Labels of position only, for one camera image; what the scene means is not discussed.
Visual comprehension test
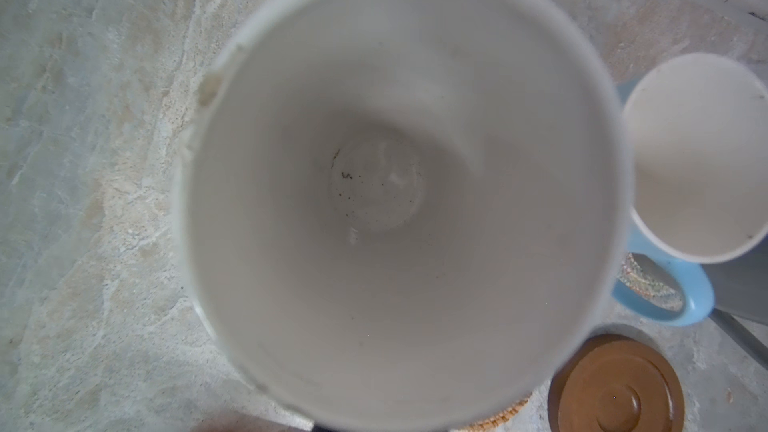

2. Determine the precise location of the blue mug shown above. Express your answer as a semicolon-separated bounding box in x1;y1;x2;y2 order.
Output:
613;53;767;327
174;0;633;431

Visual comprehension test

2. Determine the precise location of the brown wooden coaster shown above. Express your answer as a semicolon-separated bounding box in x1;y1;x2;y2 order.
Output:
547;334;685;432

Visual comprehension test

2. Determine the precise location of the tan rattan coaster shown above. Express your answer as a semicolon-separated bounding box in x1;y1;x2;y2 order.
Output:
458;393;531;432

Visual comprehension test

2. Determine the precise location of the multicolour woven rope coaster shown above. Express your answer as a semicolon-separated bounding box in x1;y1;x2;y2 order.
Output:
619;254;684;312

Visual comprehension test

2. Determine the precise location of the grey handled white mug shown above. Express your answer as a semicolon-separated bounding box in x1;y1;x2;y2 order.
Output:
703;239;767;369

